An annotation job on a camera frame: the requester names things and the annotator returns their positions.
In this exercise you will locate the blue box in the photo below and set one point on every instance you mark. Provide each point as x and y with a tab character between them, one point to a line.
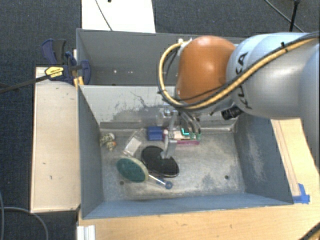
155	133

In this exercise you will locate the black cylinder on white bracket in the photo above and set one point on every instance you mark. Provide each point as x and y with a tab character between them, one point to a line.
231	113

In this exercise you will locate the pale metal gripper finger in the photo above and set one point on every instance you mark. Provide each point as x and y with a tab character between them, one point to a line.
172	147
165	146

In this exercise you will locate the pale wood board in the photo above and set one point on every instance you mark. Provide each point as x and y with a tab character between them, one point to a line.
55	146

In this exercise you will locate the magenta box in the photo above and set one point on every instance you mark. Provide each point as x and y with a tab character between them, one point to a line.
187	141

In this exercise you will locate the clear plastic packet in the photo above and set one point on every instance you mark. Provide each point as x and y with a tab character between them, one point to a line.
132	145

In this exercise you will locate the grey metal bin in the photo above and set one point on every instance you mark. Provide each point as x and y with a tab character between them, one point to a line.
207	169

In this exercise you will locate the black oval disc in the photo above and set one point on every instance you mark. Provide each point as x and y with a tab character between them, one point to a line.
155	162

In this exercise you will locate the spotted toy animal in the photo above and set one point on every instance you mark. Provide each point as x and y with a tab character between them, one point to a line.
107	140

